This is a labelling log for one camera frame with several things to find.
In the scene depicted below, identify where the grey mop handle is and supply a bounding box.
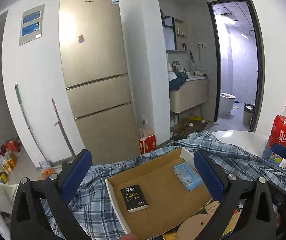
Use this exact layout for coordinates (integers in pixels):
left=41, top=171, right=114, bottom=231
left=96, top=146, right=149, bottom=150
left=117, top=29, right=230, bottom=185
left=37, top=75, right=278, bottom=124
left=14, top=83, right=53, bottom=169

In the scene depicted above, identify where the gold cigarette pack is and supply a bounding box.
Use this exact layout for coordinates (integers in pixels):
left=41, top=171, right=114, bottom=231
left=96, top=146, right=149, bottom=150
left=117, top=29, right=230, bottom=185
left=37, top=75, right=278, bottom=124
left=162, top=232, right=177, bottom=240

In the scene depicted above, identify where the beige bathroom vanity cabinet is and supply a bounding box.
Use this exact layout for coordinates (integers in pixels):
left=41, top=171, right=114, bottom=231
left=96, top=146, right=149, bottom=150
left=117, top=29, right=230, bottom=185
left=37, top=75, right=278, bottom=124
left=170, top=76, right=209, bottom=113

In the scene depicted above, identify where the grey wall electrical panel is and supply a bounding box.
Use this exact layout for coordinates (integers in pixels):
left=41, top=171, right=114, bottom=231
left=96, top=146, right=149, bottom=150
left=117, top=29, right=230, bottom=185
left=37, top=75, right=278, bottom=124
left=19, top=4, right=45, bottom=46

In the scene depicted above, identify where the pink-handled broom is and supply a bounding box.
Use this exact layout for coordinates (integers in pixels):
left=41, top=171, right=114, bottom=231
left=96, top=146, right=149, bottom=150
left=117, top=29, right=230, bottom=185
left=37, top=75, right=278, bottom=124
left=52, top=98, right=76, bottom=158

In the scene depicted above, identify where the dark blue clothes pile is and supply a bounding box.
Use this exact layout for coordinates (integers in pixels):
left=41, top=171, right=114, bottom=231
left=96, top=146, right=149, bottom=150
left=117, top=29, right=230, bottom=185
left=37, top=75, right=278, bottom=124
left=168, top=71, right=189, bottom=91

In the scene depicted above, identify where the gold three-door refrigerator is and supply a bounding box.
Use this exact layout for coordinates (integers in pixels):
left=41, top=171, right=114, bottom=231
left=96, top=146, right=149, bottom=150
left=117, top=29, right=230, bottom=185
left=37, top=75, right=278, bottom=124
left=59, top=0, right=140, bottom=165

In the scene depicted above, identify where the red floor clutter pile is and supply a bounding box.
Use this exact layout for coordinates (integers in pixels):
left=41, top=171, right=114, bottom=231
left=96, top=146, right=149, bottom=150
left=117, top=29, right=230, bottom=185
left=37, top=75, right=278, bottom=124
left=0, top=139, right=21, bottom=184

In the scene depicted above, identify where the person's hand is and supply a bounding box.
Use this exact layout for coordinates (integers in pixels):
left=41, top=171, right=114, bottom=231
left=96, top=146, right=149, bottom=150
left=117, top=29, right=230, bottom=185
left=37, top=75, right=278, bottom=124
left=119, top=233, right=138, bottom=240

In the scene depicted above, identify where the cardboard tray box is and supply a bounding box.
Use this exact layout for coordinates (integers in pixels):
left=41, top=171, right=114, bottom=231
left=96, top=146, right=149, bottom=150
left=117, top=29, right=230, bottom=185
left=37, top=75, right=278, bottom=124
left=106, top=147, right=212, bottom=239

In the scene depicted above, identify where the wall mirror cabinet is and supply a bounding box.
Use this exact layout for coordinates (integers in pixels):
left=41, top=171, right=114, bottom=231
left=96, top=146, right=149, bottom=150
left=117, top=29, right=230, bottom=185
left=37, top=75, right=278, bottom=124
left=162, top=15, right=176, bottom=50

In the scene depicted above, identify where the black Face tissue pack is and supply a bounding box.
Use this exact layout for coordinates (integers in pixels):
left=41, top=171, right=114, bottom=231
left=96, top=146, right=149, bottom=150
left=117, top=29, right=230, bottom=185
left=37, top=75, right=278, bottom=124
left=120, top=184, right=149, bottom=213

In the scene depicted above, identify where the white toilet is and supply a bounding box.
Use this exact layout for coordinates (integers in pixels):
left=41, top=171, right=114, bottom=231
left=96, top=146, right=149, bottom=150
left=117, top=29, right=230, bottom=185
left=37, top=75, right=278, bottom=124
left=218, top=93, right=236, bottom=117

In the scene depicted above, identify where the white plastic bag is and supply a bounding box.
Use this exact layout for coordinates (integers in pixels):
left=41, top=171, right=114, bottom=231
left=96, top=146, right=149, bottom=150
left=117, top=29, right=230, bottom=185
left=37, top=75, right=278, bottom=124
left=0, top=183, right=18, bottom=239

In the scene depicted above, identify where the brown bathroom mat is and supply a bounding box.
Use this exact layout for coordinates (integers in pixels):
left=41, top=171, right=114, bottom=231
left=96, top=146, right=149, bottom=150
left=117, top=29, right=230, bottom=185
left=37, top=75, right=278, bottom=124
left=171, top=116, right=208, bottom=141

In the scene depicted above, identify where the red cola bottle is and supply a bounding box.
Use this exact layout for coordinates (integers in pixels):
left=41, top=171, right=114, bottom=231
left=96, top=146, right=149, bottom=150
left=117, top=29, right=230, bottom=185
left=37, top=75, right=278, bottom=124
left=263, top=105, right=286, bottom=165

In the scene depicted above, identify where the grey trash bin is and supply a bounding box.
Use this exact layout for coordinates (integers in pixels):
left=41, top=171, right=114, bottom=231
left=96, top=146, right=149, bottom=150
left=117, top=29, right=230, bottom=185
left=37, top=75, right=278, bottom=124
left=243, top=104, right=255, bottom=125

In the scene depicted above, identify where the blue plaid cloth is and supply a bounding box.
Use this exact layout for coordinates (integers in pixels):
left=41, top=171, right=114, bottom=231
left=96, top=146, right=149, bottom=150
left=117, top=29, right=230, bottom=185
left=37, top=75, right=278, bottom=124
left=40, top=130, right=286, bottom=240

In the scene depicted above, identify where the light blue tissue pack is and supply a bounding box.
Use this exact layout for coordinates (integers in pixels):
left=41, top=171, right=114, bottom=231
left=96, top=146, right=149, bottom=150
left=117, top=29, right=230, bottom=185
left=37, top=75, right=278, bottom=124
left=173, top=163, right=203, bottom=192

